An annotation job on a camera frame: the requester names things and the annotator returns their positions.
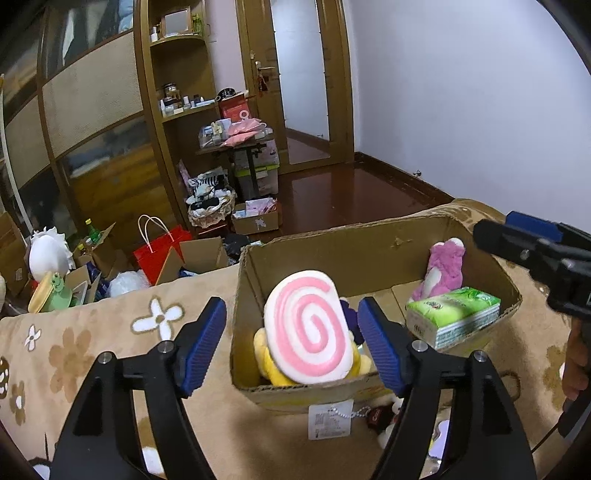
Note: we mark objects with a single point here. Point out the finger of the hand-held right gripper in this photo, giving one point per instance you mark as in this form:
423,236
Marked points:
501,242
533,226

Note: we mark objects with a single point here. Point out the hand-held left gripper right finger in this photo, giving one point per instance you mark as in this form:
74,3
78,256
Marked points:
379,346

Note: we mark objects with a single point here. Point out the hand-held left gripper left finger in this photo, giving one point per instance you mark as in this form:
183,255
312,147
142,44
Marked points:
203,346

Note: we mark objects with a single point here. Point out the pink bear plush toy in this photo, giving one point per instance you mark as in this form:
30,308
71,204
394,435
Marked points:
441,267

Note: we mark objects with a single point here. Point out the pink swirl plush toy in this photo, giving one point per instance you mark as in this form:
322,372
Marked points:
307,325

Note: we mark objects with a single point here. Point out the yellow dog plush toy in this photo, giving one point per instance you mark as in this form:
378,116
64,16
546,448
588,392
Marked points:
277,369

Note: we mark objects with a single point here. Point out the green tissue pack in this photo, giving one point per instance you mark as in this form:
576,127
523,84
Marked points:
455,314

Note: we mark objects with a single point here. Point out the person's right hand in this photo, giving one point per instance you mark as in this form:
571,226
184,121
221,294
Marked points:
571,364

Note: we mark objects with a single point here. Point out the small black packet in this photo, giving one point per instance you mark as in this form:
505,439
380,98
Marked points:
381,417

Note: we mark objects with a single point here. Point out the cardboard box with open flap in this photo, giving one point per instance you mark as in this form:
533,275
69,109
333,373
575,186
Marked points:
198,258

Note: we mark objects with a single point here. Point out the white hang tag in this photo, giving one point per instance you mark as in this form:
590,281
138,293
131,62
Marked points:
330,420

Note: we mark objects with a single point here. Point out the white plastic bag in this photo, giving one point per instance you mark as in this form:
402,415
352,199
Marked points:
127,284

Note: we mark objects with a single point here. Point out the red paper bag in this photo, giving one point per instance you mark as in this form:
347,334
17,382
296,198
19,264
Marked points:
159,254

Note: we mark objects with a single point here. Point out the cardboard box with bottles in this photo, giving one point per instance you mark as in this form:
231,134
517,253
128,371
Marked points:
108,258

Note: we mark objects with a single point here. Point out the low cardboard box with papers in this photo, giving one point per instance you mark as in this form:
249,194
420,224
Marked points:
256,221

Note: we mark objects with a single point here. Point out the wicker basket with socks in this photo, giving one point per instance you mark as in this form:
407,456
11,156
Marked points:
210,207

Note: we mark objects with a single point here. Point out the green frog toy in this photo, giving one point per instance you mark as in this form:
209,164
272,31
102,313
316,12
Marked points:
53,295

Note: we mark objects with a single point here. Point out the green glass bottle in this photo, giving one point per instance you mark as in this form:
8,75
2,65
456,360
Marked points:
93,230

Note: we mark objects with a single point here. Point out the white round plush toy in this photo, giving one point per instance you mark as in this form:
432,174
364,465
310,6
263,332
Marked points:
48,254

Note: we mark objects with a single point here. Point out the clear plastic storage bin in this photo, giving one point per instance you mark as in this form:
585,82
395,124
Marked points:
268,170

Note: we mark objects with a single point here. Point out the small wooden table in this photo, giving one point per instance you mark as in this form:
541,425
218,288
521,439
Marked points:
251,152

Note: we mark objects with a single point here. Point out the tall brown cardboard box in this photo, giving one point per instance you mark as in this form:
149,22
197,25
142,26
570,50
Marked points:
11,258

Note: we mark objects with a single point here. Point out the pink packets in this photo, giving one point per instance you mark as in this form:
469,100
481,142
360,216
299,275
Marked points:
242,131

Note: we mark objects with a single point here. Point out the wooden door with glass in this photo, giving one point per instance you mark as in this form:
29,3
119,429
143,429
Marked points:
337,92

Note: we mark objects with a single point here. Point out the red gift box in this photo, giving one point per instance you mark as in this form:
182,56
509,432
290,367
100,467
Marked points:
235,108

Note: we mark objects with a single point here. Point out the wooden wardrobe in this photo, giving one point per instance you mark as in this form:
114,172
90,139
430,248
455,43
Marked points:
101,115

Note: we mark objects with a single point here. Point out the black hat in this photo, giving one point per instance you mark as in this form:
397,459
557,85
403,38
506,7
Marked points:
226,93

